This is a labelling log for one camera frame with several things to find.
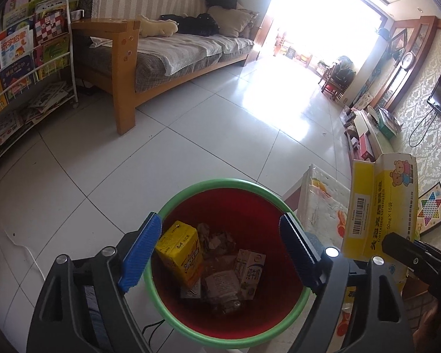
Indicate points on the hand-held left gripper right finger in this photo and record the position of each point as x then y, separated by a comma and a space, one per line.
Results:
297, 252

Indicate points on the beige pillow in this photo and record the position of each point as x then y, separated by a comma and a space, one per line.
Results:
228, 20

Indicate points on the long low cabinet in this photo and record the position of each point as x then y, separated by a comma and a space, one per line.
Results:
365, 127

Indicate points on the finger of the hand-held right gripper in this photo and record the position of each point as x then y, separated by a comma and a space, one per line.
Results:
432, 250
404, 253

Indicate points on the red stool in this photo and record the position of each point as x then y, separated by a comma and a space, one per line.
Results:
330, 90

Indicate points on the teal box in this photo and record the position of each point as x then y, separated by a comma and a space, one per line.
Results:
386, 127

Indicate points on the paper ball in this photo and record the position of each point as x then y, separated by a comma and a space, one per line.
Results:
215, 239

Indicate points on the clear plastic bottle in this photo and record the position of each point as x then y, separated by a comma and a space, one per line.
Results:
220, 283

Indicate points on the star checkers board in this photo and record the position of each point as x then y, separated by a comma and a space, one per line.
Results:
432, 209

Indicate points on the wooden display cabinet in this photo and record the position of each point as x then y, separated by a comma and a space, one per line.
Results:
397, 77

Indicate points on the red bin with green rim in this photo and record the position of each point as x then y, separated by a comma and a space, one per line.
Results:
242, 206

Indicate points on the yellow drink carton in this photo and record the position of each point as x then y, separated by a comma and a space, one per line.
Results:
180, 250

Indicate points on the wooden chair with clothes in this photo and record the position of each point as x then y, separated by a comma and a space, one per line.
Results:
340, 73

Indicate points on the person's jeans leg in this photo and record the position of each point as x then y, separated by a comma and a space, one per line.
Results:
93, 312

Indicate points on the yellow and white medicine box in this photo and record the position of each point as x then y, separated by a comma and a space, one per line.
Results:
382, 206

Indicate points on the brown trimmed pillow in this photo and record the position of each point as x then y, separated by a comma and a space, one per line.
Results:
253, 20

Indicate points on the row of children's books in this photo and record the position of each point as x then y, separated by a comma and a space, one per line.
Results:
18, 51

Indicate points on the wooden sofa with striped cover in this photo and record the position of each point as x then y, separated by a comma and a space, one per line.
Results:
191, 49

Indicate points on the crushed white milk carton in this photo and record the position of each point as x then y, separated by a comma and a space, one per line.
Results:
250, 268

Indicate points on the round wall clock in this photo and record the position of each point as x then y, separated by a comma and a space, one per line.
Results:
408, 60

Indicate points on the white and blue box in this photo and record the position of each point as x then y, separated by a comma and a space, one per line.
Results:
190, 292

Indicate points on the white cloth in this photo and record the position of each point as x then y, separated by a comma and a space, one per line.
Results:
100, 42

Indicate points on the beige plush toy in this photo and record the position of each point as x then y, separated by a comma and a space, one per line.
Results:
156, 27

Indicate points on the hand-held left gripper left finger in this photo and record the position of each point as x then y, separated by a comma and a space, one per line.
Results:
139, 253

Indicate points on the black clothes pile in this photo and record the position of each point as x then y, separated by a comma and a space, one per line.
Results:
198, 25

